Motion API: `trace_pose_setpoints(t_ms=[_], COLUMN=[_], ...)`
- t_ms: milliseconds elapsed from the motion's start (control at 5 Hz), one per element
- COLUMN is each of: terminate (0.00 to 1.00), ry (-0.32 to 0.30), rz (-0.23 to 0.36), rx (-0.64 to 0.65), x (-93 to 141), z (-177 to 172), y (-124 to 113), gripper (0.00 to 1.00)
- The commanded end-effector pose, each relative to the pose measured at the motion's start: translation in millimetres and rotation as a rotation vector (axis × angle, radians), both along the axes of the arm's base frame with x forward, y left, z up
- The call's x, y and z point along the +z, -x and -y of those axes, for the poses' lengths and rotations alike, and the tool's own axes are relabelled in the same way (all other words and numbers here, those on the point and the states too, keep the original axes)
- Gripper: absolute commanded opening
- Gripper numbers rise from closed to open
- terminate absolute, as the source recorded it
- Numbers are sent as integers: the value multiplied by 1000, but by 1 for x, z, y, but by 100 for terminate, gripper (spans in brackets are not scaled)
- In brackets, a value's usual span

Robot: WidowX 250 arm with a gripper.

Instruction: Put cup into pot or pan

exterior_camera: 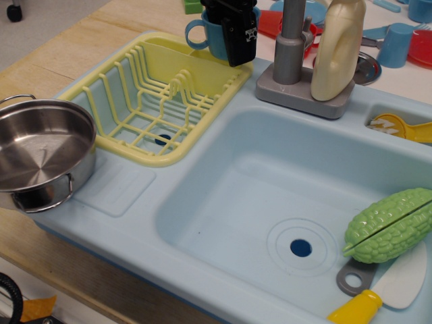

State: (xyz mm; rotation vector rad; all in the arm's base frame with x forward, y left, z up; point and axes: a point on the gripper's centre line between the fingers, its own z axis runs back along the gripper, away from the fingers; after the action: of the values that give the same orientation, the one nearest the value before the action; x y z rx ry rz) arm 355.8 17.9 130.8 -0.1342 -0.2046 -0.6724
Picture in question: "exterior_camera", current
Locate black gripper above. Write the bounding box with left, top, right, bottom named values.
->
left=200, top=0, right=258, bottom=67

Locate blue plastic cup with handle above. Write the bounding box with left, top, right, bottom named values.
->
left=184, top=7, right=261, bottom=62

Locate red plastic cup lying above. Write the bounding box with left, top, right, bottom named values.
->
left=258, top=10, right=283, bottom=39

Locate blue plastic cup upside down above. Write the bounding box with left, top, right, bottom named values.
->
left=377, top=23, right=414, bottom=68

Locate blue plastic cup top right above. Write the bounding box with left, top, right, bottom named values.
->
left=408, top=0, right=432, bottom=23

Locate stainless steel pot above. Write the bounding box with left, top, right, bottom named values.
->
left=1, top=94, right=97, bottom=213

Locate green plastic block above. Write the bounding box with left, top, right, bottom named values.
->
left=183, top=0, right=203, bottom=15

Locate grey toy faucet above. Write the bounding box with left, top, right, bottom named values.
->
left=255, top=18, right=354, bottom=119

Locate blue plastic plate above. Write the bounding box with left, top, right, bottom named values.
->
left=269, top=0, right=327, bottom=28

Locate yellow plastic dish rack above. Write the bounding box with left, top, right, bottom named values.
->
left=58, top=32, right=253, bottom=167

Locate cream plastic detergent bottle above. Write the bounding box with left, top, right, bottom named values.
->
left=310, top=1, right=366, bottom=101

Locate small steel plate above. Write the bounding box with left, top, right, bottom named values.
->
left=353, top=52, right=382, bottom=86

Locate blue plastic fork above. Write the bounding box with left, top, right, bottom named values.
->
left=362, top=23, right=431, bottom=40

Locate light blue toy sink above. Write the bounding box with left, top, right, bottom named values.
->
left=34, top=59, right=431, bottom=323

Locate black caster wheel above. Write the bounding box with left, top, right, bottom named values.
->
left=7, top=4, right=22, bottom=23

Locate green toy bitter gourd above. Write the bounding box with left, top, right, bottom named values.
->
left=342, top=188, right=431, bottom=264

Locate orange tape piece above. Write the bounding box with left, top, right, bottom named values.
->
left=20, top=295, right=57, bottom=323

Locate grey toy utensil handle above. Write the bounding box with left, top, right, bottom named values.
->
left=335, top=259, right=378, bottom=296

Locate white toy knife yellow handle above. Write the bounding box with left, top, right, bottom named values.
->
left=327, top=242, right=427, bottom=324

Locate black cable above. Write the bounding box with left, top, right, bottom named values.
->
left=0, top=271, right=24, bottom=324

